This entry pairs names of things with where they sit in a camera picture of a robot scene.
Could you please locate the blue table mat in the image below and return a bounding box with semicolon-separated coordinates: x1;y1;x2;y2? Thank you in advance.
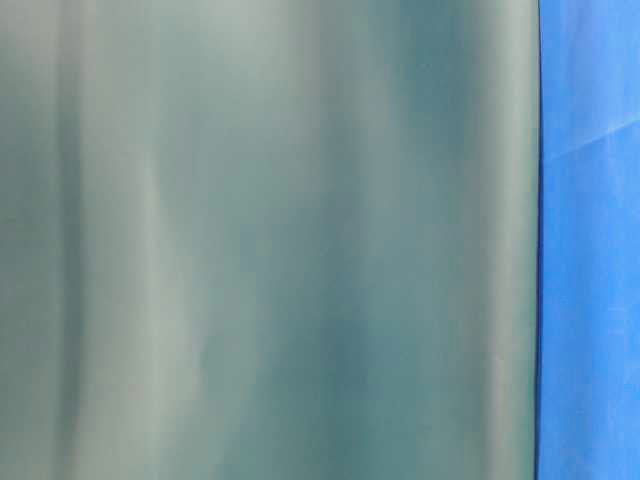
538;1;639;479

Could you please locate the green backdrop board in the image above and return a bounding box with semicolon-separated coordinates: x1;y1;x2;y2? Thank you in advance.
1;1;539;479

